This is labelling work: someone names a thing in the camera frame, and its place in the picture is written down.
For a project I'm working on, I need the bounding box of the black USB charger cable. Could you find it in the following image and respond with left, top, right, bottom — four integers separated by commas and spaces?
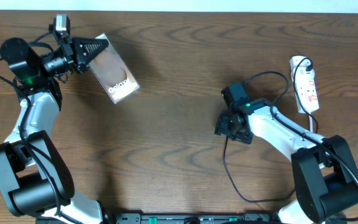
222, 56, 319, 203

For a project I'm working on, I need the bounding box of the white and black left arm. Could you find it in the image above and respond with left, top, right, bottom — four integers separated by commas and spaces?
0, 36, 116, 223

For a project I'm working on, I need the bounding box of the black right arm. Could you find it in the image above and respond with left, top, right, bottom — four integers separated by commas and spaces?
214, 96, 358, 223

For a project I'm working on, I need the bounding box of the white USB charger adapter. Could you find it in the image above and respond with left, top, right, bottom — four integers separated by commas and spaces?
290, 55, 315, 80

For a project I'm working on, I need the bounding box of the white power strip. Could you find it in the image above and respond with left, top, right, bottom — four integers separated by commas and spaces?
289, 55, 319, 114

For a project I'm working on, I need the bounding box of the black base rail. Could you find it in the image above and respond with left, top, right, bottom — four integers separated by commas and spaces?
112, 212, 281, 224

